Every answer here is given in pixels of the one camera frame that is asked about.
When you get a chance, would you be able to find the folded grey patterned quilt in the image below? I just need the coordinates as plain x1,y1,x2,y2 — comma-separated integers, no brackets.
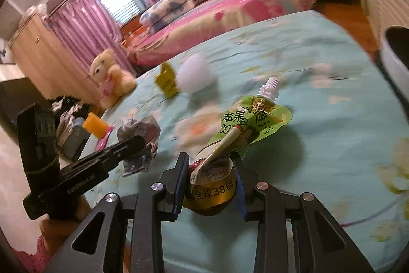
139,0,195,35

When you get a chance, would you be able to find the yellow snack wrapper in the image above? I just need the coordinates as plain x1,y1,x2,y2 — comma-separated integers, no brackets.
155,62,179,98

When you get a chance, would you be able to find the left hand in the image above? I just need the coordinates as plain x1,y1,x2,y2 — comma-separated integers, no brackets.
40,195,91,256

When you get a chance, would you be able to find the orange block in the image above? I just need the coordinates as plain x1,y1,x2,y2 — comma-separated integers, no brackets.
82,112,110,139

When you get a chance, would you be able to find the beige plush teddy bear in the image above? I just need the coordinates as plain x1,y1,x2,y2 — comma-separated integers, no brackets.
89,48,137,110

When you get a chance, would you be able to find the beige wooden cabinet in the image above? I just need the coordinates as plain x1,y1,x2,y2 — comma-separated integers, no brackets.
10,15,100,107

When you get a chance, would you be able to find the white foam fruit net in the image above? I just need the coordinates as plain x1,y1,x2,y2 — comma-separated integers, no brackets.
176,53,215,94

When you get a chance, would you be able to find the grey paper ball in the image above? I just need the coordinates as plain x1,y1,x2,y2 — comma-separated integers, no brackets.
117,115,161,177

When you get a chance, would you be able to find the pink floral bed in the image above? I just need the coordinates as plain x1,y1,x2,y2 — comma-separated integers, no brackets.
127,0,317,68

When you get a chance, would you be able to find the green apple juice pouch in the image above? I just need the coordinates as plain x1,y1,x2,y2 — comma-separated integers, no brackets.
183,77,292,215

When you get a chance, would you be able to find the pink curtain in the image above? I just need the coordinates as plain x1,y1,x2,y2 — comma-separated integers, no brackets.
48,0,159,73

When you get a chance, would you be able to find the teal floral bedspread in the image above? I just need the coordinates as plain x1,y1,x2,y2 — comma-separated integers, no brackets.
86,11,408,272

